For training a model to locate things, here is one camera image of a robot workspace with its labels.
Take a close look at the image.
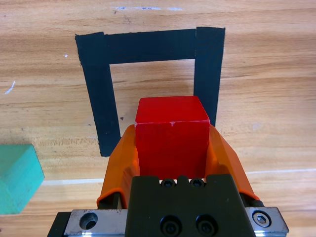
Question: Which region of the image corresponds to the green wooden block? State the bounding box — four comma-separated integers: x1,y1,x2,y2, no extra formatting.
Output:
0,144,45,216

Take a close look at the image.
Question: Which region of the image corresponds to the black tape square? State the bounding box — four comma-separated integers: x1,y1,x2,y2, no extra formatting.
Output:
75,26,226,158

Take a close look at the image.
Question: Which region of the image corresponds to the red wooden block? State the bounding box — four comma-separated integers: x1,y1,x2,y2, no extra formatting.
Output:
134,95,211,180

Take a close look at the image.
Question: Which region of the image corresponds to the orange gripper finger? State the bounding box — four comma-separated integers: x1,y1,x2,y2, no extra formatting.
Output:
204,124,260,200
96,124,141,209

